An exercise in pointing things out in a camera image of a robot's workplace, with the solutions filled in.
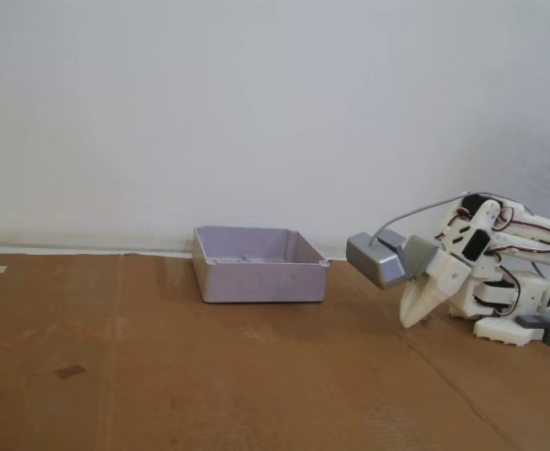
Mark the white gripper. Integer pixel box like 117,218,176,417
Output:
400,246,470,329

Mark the lilac plastic box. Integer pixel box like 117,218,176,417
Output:
192,225,330,305

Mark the grey table clamp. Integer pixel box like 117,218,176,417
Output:
516,314,550,352

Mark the brown cardboard sheet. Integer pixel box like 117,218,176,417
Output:
0,253,550,451

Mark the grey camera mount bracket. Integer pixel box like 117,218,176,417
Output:
401,233,441,279

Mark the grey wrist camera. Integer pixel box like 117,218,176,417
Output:
346,228,410,290

